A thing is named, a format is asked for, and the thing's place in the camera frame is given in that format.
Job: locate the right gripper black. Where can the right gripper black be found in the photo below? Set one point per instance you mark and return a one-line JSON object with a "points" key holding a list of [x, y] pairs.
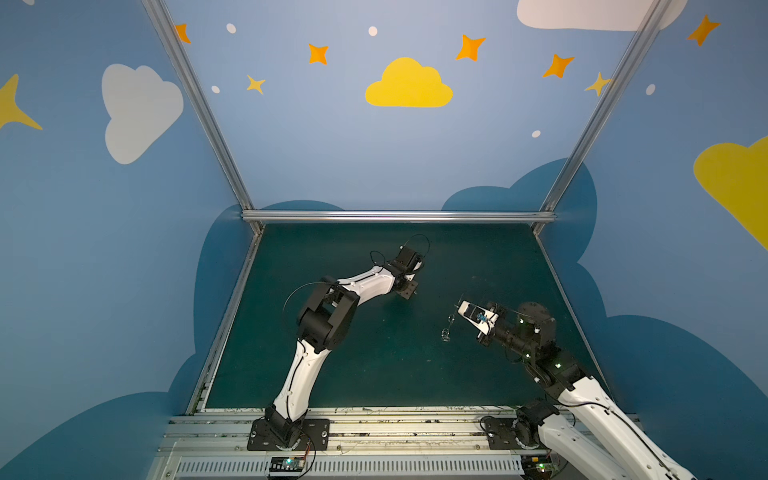
{"points": [[489, 324]]}

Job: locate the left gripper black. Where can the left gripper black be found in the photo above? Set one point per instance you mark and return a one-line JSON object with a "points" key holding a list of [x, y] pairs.
{"points": [[409, 288]]}

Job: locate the metal keyring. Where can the metal keyring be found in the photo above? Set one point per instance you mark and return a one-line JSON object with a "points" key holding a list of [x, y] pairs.
{"points": [[446, 331]]}

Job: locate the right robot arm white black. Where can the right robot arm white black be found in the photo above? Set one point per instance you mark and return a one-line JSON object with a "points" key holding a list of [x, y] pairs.
{"points": [[583, 425]]}

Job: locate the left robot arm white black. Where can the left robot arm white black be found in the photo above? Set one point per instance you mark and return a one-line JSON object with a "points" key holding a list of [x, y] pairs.
{"points": [[322, 324]]}

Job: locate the right controller board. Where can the right controller board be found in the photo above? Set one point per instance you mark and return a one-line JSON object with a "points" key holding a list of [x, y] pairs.
{"points": [[537, 468]]}

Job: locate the controller board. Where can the controller board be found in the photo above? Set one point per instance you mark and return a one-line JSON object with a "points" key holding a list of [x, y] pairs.
{"points": [[537, 468], [286, 467]]}

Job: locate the left controller board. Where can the left controller board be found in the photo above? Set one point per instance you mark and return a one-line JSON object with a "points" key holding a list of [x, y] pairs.
{"points": [[286, 467]]}

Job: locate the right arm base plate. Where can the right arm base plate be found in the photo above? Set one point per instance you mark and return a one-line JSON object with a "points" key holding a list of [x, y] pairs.
{"points": [[509, 433]]}

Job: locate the aluminium rail base front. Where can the aluminium rail base front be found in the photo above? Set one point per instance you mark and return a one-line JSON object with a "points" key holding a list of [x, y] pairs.
{"points": [[361, 443]]}

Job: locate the aluminium frame back bar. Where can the aluminium frame back bar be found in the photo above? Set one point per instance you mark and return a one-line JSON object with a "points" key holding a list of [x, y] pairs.
{"points": [[446, 217]]}

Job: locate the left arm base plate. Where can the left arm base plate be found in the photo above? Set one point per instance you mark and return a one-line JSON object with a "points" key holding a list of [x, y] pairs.
{"points": [[312, 433]]}

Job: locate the aluminium frame left post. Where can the aluminium frame left post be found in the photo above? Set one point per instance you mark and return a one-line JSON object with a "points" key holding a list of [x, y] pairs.
{"points": [[161, 20]]}

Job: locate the aluminium frame post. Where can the aluminium frame post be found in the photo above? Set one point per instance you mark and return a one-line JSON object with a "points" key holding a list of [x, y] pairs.
{"points": [[161, 20], [641, 42]]}

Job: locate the aluminium frame right post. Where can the aluminium frame right post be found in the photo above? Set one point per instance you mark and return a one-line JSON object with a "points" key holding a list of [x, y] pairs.
{"points": [[641, 42]]}

